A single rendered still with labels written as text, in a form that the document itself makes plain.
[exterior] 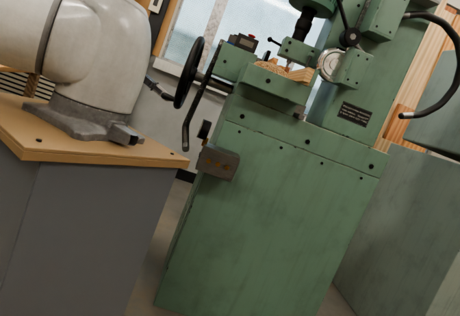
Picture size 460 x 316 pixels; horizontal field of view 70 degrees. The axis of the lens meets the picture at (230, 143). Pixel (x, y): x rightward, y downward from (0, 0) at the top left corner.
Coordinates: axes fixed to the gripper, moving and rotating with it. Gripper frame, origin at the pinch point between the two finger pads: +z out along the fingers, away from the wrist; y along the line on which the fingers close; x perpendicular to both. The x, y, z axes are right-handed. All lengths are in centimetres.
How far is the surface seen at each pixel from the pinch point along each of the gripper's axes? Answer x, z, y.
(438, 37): -166, 125, 141
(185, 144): 6.9, 18.9, -14.9
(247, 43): -34.4, 12.4, -6.3
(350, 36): -58, 37, -16
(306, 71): -35, 30, -36
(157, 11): -29, -51, 119
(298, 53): -45, 29, -3
